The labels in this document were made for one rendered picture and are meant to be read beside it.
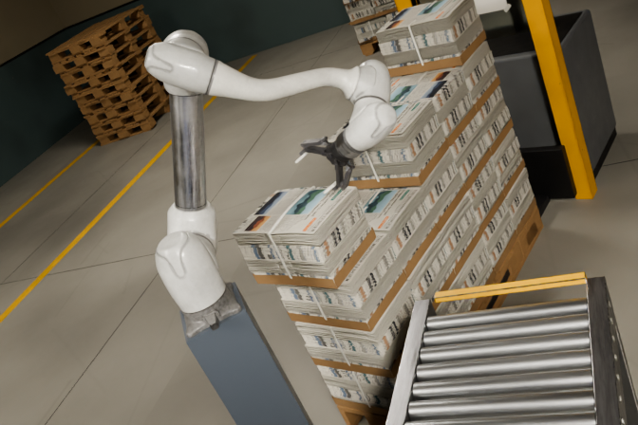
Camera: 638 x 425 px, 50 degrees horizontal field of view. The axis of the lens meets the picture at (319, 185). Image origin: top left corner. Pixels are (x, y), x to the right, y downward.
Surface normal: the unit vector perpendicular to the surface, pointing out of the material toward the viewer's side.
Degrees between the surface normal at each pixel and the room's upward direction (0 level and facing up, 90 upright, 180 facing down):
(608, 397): 0
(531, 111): 90
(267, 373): 90
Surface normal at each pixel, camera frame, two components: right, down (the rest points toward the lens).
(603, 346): -0.38, -0.83
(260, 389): 0.29, 0.31
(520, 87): -0.53, 0.55
